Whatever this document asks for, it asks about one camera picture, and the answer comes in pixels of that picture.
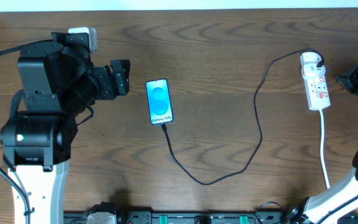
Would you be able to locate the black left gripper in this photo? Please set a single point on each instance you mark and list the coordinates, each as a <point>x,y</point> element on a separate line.
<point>105,82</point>

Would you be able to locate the blue Galaxy smartphone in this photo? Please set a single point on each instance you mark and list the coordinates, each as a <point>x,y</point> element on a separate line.
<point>159,102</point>

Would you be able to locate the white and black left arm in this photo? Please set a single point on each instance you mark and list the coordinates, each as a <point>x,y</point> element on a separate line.
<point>59,83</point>

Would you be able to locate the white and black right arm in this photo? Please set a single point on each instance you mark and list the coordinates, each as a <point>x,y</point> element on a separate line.
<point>339,199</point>

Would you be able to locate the white charger adapter plug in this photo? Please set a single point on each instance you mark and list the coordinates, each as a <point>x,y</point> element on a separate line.
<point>311,65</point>

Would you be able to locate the white power strip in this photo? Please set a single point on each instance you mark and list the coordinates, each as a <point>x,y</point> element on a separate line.
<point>317,92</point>

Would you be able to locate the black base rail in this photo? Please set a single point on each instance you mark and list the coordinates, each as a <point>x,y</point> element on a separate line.
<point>106,212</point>

